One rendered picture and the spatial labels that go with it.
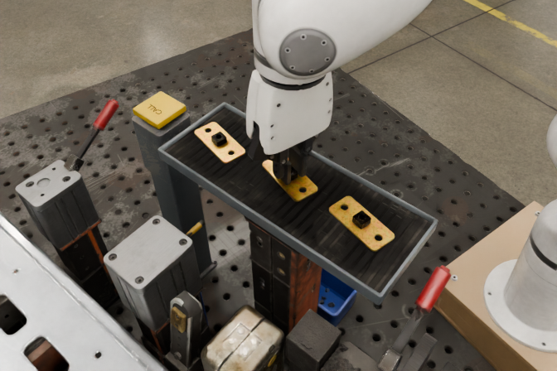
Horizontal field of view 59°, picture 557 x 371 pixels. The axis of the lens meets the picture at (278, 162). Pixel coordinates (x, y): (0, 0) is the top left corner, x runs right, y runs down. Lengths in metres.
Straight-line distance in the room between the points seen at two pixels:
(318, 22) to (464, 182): 1.02
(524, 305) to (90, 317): 0.72
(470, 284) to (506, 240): 0.14
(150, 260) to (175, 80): 1.04
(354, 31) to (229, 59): 1.33
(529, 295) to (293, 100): 0.60
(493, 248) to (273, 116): 0.70
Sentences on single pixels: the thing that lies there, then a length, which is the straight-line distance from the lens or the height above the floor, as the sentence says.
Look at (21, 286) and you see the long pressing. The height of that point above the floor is 1.00.
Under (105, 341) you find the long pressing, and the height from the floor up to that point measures 1.00.
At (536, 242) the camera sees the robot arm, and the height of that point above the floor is 1.00.
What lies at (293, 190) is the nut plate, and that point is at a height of 1.16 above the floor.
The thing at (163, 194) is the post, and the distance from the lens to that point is 0.93.
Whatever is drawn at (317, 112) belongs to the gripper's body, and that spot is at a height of 1.28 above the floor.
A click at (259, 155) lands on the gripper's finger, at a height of 1.24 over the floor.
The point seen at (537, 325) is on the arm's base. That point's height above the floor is 0.82.
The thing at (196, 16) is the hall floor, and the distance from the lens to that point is 3.40.
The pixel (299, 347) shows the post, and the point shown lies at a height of 1.10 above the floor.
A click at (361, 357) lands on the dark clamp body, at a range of 0.64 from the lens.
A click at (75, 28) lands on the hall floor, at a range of 3.48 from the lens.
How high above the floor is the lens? 1.66
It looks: 46 degrees down
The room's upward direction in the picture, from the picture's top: straight up
